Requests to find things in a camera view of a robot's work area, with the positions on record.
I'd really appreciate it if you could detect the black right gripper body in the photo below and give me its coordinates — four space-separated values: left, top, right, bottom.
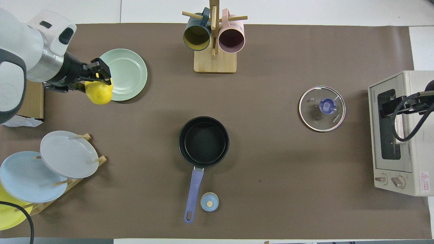
406 80 434 114

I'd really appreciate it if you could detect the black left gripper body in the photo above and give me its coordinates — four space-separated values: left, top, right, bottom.
43 51 93 94

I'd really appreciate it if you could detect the yellow lemon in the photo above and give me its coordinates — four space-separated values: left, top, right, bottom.
84 79 113 105

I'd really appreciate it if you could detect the glass lid with blue knob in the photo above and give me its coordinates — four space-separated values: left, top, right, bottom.
299 86 346 132

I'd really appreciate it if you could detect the mint green plate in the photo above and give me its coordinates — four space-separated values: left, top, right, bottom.
98 48 148 102

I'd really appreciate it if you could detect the grey plate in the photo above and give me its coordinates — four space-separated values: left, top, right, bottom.
40 130 100 179

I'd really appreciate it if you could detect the wooden plate rack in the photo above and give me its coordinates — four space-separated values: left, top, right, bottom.
14 133 107 216

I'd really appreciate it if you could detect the light blue plate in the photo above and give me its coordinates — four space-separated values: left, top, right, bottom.
0 151 68 203

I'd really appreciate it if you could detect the yellow plate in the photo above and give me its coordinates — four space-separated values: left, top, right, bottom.
0 183 33 231

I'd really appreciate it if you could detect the beige toaster oven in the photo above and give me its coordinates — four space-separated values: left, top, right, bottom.
368 70 434 197

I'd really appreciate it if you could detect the white crumpled cloth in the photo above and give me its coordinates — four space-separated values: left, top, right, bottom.
2 115 43 127

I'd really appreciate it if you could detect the dark teal mug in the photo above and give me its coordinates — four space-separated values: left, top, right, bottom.
183 7 212 52

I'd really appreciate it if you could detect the wooden mug tree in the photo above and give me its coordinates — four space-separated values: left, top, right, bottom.
182 0 248 74

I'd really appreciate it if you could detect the dark blue saucepan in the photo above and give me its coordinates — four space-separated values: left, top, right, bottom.
178 116 230 224

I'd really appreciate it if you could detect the brown table mat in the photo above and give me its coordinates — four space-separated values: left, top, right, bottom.
0 23 428 239

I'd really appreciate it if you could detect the pink mug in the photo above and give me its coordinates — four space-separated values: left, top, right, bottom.
218 8 245 54

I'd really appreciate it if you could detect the small blue bell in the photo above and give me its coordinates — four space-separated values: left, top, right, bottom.
200 192 219 212

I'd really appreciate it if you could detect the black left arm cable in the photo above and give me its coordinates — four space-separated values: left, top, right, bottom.
0 201 35 244

